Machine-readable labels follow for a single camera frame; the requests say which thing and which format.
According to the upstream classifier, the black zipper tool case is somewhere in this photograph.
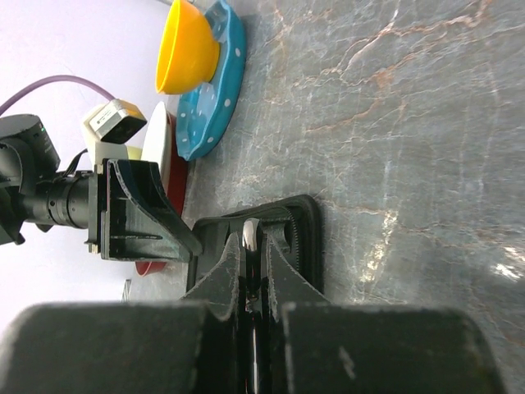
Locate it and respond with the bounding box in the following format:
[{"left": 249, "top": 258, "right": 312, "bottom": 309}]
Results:
[{"left": 185, "top": 195, "right": 323, "bottom": 312}]

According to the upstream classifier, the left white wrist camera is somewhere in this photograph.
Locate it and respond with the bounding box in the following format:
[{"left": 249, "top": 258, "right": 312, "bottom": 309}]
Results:
[{"left": 80, "top": 98, "right": 147, "bottom": 165}]

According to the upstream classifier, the red round plate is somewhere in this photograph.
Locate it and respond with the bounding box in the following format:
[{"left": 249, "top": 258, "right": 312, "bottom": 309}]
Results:
[{"left": 135, "top": 114, "right": 188, "bottom": 277}]

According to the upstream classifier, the white paper plate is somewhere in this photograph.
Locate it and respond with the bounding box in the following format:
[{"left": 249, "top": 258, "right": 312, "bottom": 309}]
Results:
[{"left": 140, "top": 102, "right": 173, "bottom": 191}]

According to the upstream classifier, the teal dotted plate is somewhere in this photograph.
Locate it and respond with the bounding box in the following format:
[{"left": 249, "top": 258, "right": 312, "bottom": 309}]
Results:
[{"left": 175, "top": 1, "right": 246, "bottom": 162}]

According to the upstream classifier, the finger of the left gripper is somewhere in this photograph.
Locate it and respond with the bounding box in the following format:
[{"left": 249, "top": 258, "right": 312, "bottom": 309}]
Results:
[
  {"left": 107, "top": 159, "right": 202, "bottom": 257},
  {"left": 100, "top": 197, "right": 193, "bottom": 263}
]

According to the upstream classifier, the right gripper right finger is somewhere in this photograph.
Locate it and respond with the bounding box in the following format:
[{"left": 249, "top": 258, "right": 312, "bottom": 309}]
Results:
[{"left": 264, "top": 235, "right": 328, "bottom": 323}]

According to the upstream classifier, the cream yellow mug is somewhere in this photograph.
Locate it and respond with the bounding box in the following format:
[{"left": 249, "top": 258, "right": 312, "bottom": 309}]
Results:
[{"left": 126, "top": 145, "right": 143, "bottom": 160}]

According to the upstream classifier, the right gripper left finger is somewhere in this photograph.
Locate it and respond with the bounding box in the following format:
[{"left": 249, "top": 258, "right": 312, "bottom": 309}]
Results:
[{"left": 176, "top": 234, "right": 241, "bottom": 323}]

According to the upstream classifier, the orange bowl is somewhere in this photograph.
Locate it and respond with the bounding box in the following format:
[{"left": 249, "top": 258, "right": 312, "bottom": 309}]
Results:
[{"left": 155, "top": 1, "right": 220, "bottom": 94}]

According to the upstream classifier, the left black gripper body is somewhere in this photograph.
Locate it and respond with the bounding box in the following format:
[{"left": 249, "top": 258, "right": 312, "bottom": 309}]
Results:
[{"left": 22, "top": 164, "right": 107, "bottom": 254}]

